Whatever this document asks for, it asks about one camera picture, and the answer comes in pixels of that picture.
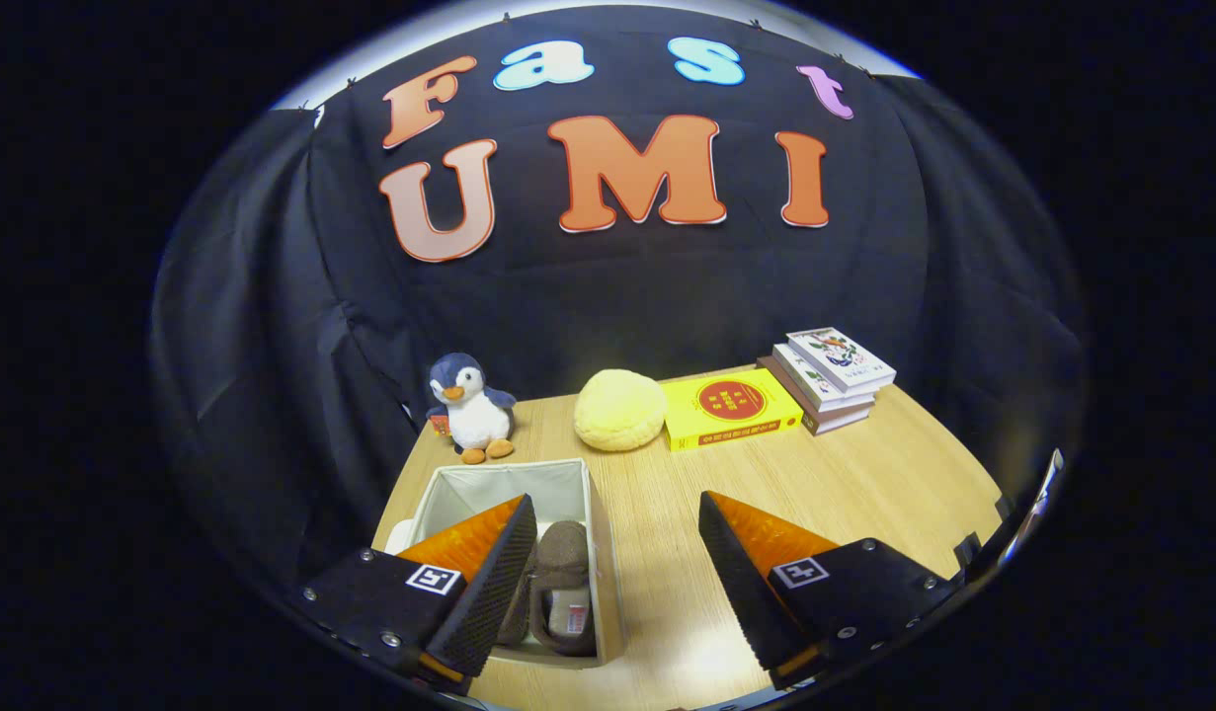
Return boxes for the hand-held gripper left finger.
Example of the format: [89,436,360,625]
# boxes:
[301,494,537,697]

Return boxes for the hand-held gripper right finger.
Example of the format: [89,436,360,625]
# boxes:
[698,491,964,692]

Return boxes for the brown moccasin shoe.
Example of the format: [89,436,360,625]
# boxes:
[528,520,599,657]
[496,538,539,646]

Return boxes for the beige fabric storage box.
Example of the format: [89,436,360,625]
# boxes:
[385,458,626,671]

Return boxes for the penguin plush toy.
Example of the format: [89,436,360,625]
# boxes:
[426,353,518,465]

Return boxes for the yellow book with red circle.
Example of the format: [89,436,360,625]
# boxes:
[660,373,804,452]

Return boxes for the white thin book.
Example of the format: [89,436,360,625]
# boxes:
[771,342,877,412]

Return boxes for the yellow round plush cushion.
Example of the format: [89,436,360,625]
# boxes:
[573,368,668,453]

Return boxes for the black backdrop cloth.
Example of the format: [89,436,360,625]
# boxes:
[148,5,1088,593]

